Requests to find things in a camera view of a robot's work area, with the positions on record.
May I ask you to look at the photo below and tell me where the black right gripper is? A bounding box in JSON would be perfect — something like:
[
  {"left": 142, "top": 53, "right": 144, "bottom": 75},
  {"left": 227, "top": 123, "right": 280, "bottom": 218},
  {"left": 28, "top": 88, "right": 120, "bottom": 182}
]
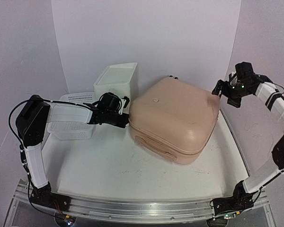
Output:
[{"left": 212, "top": 80, "right": 252, "bottom": 108}]

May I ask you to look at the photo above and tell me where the white tall plastic bin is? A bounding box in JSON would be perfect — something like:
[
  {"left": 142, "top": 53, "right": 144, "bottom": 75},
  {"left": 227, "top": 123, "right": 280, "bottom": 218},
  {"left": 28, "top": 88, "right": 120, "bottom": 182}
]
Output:
[{"left": 94, "top": 62, "right": 138, "bottom": 102}]

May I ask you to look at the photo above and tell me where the white perforated plastic basket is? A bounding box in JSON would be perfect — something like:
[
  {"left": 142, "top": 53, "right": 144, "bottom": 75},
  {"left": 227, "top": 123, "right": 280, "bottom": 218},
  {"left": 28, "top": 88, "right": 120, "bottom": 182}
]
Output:
[{"left": 47, "top": 92, "right": 96, "bottom": 140}]

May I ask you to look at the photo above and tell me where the beige hard-shell suitcase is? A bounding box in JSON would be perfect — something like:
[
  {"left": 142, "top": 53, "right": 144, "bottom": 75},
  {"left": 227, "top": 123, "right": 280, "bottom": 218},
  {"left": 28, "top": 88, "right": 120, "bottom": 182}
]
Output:
[{"left": 129, "top": 77, "right": 220, "bottom": 165}]

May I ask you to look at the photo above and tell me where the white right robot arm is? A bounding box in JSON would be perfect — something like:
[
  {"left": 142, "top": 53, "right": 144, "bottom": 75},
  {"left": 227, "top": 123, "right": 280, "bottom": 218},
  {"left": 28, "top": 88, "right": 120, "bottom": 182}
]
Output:
[{"left": 210, "top": 62, "right": 284, "bottom": 218}]

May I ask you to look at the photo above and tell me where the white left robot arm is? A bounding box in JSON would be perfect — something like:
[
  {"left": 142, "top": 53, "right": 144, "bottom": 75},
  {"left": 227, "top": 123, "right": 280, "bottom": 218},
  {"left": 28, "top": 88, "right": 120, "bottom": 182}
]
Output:
[{"left": 12, "top": 92, "right": 130, "bottom": 211}]

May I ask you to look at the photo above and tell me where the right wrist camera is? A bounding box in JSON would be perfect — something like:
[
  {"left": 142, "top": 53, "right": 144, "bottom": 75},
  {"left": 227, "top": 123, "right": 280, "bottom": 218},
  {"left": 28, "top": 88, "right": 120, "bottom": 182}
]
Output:
[{"left": 229, "top": 71, "right": 237, "bottom": 87}]

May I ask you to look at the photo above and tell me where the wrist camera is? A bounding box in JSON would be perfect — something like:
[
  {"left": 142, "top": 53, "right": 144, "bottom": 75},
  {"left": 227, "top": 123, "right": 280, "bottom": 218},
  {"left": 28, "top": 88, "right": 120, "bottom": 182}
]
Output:
[
  {"left": 229, "top": 71, "right": 237, "bottom": 87},
  {"left": 120, "top": 96, "right": 130, "bottom": 110}
]

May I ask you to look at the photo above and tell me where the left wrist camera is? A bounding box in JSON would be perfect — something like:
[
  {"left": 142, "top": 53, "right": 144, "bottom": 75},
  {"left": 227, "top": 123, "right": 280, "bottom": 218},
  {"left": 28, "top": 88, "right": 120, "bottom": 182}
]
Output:
[{"left": 120, "top": 96, "right": 130, "bottom": 110}]

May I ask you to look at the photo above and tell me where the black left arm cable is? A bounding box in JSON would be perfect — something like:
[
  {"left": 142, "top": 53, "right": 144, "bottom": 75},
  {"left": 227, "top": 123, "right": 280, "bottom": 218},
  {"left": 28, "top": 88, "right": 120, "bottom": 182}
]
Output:
[{"left": 9, "top": 98, "right": 53, "bottom": 171}]

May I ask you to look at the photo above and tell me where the aluminium front rail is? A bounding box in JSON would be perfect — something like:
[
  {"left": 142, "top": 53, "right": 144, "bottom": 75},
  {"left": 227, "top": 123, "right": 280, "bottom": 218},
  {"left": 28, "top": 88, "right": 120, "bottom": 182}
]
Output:
[{"left": 5, "top": 180, "right": 274, "bottom": 226}]

